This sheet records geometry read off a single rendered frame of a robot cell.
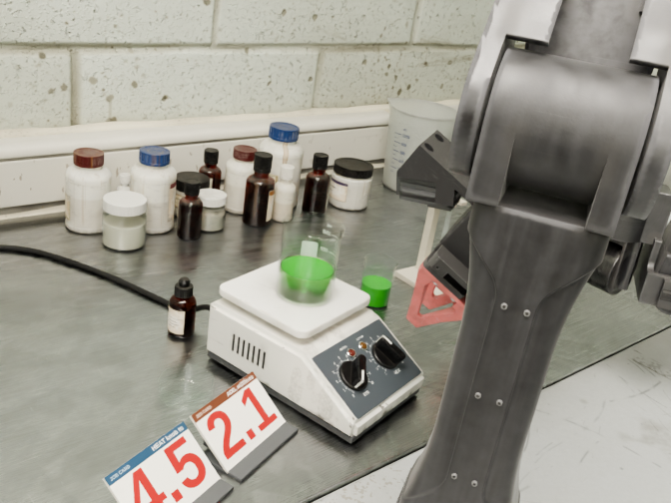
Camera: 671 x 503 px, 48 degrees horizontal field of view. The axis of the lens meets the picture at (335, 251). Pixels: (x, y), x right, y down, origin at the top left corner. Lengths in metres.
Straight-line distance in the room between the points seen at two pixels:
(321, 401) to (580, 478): 0.26
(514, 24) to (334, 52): 1.04
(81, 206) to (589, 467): 0.71
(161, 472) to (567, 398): 0.46
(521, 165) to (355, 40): 1.09
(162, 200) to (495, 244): 0.77
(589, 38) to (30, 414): 0.57
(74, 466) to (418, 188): 0.38
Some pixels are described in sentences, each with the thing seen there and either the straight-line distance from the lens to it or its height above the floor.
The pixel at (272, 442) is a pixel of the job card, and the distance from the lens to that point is 0.72.
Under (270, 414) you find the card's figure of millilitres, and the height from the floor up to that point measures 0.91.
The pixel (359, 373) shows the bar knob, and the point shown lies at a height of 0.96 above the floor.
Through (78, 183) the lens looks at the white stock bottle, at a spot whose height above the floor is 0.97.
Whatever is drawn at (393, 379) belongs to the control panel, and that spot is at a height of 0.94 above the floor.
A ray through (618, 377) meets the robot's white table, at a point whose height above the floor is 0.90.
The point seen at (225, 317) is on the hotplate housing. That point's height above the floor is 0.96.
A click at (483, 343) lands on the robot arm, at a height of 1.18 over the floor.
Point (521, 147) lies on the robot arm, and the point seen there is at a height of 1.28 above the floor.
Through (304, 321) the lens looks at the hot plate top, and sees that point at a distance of 0.74.
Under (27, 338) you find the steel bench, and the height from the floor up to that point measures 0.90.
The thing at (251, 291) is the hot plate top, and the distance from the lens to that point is 0.78.
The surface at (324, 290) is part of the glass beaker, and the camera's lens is 0.76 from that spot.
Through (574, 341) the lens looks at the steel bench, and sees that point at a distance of 1.01.
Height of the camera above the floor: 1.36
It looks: 25 degrees down
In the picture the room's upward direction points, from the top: 9 degrees clockwise
